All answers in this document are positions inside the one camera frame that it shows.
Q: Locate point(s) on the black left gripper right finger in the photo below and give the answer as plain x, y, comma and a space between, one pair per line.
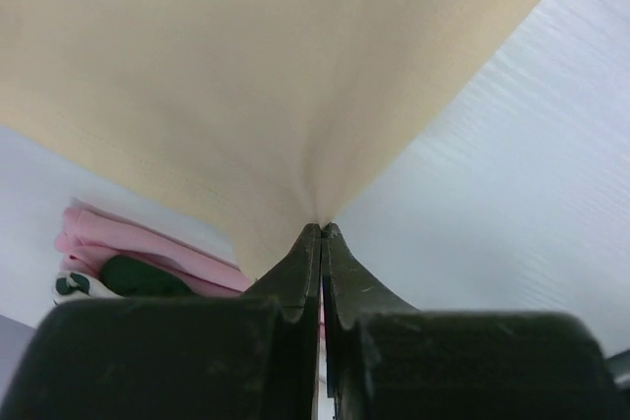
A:
389, 360

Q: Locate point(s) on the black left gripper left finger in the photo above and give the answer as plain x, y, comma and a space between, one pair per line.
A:
254, 356

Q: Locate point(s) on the cream yellow t shirt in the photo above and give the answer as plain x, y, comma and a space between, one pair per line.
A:
256, 116

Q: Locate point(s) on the white printed folded shirt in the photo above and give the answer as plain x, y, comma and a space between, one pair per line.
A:
72, 285

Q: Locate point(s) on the pink folded shirt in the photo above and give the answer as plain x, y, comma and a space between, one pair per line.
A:
133, 261

